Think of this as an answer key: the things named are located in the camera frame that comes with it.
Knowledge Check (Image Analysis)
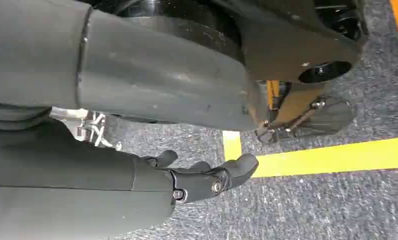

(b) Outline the yellow floor tape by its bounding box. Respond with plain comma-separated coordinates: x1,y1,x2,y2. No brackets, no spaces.
222,130,398,179

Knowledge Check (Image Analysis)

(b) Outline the chrome metal fitting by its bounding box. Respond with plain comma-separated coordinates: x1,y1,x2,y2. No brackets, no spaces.
51,107,123,152

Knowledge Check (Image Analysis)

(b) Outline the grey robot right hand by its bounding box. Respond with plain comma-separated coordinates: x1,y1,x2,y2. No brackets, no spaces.
0,8,268,240

